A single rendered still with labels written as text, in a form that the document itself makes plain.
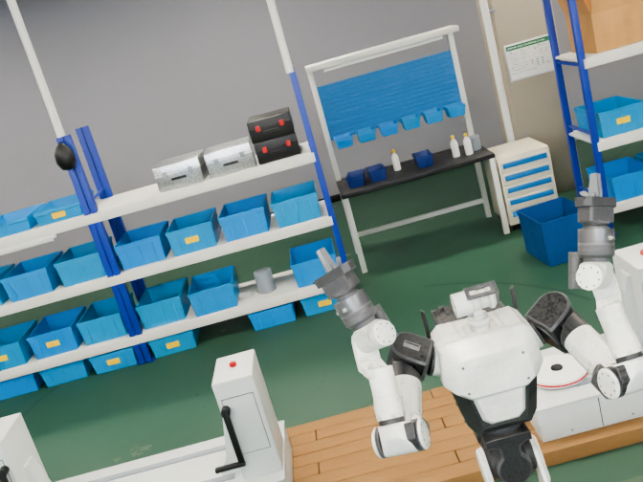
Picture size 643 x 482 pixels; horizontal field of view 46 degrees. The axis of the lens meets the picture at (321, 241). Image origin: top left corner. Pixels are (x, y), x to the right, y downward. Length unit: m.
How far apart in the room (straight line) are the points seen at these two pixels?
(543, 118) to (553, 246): 2.03
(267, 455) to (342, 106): 4.16
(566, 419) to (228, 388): 1.62
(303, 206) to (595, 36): 2.59
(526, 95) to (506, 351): 5.78
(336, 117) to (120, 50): 3.47
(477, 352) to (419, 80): 5.40
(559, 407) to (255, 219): 3.07
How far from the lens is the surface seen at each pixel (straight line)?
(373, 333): 1.86
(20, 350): 6.71
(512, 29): 7.62
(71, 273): 6.36
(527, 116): 7.73
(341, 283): 1.89
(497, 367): 2.08
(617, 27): 6.41
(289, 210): 5.99
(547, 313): 2.14
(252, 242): 6.03
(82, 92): 9.87
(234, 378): 3.63
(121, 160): 9.87
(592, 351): 2.07
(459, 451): 3.96
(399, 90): 7.25
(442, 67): 7.30
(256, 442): 3.77
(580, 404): 3.88
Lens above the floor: 2.27
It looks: 16 degrees down
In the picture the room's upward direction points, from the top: 16 degrees counter-clockwise
